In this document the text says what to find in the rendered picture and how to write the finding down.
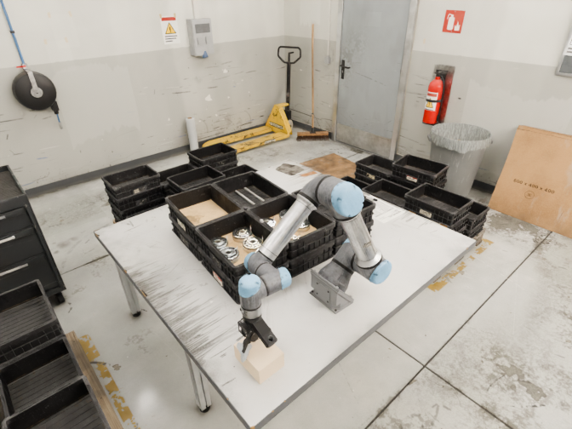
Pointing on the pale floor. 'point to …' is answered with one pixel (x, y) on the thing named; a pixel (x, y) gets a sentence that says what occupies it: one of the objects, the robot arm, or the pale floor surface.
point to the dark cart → (24, 242)
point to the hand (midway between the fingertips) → (259, 352)
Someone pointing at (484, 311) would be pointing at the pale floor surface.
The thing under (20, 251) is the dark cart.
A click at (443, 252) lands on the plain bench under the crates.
